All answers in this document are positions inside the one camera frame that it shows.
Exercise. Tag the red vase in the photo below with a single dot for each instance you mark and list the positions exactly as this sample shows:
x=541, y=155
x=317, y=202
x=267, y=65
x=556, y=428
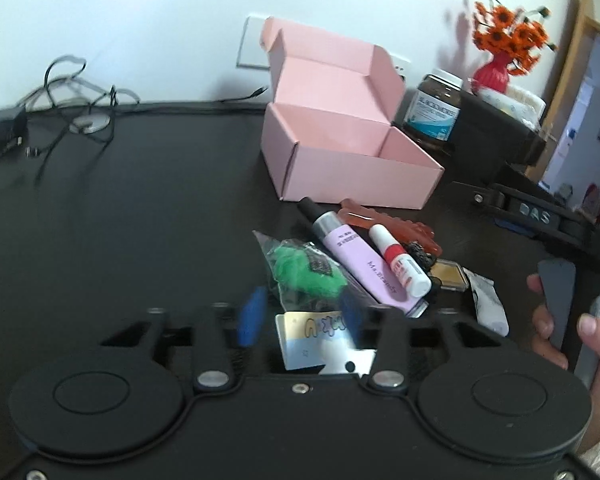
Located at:
x=494, y=75

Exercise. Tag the orange translucent comb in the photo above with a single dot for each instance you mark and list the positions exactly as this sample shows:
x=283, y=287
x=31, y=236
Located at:
x=405, y=231

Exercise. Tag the purple cosmetic tube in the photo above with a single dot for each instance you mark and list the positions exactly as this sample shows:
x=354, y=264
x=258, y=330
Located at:
x=360, y=259

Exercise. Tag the clear bag with sachets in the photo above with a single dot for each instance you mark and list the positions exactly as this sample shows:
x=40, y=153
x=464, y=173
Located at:
x=490, y=312

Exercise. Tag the gold item clear case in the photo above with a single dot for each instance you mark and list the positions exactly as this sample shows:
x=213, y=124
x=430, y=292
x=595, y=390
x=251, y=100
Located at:
x=451, y=275

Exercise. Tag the plastic bag on box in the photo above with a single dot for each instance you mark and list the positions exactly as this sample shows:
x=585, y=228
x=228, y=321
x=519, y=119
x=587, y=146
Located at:
x=505, y=102

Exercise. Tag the brown supplement bottle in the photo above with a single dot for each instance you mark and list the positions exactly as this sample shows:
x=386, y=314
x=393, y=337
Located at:
x=434, y=107

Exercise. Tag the orange artificial flowers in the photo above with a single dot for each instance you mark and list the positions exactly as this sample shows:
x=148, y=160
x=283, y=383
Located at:
x=516, y=36

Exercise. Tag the green item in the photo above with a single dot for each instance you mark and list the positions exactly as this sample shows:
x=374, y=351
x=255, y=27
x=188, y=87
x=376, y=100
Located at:
x=303, y=278

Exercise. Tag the pink cardboard box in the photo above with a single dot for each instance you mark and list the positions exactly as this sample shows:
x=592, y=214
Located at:
x=328, y=132

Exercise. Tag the wooden door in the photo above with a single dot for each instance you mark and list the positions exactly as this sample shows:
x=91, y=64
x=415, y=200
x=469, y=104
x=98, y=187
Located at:
x=569, y=168

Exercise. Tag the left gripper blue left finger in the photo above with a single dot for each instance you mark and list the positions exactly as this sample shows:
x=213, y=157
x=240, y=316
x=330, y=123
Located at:
x=223, y=337

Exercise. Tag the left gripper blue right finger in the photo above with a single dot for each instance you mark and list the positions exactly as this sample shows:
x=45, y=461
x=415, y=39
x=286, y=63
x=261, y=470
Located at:
x=385, y=330

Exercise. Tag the black box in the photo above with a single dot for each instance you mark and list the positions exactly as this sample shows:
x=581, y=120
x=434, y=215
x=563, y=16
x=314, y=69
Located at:
x=485, y=139

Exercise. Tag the black rhinestone hair clip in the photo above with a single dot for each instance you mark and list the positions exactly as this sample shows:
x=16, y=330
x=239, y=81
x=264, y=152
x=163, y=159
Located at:
x=425, y=260

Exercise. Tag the black power adapter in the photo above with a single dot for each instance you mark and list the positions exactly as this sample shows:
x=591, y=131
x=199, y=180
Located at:
x=13, y=124

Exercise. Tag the red white small tube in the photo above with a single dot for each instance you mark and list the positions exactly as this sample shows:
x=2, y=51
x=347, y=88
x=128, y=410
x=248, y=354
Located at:
x=409, y=274

